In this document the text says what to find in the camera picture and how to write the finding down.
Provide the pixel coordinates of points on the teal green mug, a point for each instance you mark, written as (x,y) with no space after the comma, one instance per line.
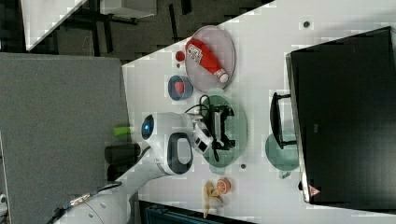
(285,159)

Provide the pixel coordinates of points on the black cylinder stand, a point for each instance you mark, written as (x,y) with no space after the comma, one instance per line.
(120,159)

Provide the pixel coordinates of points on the red plush ketchup bottle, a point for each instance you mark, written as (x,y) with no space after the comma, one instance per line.
(201,53)

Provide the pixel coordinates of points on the green plastic strainer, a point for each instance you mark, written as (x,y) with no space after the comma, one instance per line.
(236,129)

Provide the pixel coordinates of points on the red strawberry in bowl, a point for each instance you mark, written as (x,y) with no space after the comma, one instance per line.
(179,87)

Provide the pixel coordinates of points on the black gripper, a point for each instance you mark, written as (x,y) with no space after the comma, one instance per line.
(218,115)

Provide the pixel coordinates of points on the grey round plate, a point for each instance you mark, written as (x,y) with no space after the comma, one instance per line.
(222,46)

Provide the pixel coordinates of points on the black oven door handle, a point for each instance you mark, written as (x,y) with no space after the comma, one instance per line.
(275,120)

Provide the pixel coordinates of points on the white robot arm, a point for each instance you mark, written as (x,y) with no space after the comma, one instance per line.
(169,141)

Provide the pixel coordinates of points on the small red strawberry toy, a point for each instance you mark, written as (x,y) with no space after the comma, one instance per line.
(180,56)

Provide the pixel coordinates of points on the toy banana peel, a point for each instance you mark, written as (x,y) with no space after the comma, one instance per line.
(212,198)

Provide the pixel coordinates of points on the black toaster oven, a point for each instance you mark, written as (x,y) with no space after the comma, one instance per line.
(343,96)

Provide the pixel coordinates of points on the orange slice toy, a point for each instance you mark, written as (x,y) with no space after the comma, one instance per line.
(223,185)

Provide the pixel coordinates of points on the green marker object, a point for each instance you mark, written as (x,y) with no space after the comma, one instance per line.
(118,131)

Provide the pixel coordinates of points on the blue small bowl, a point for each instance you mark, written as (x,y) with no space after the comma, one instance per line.
(179,96)

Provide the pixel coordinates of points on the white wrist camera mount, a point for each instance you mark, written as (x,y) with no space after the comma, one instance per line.
(202,138)

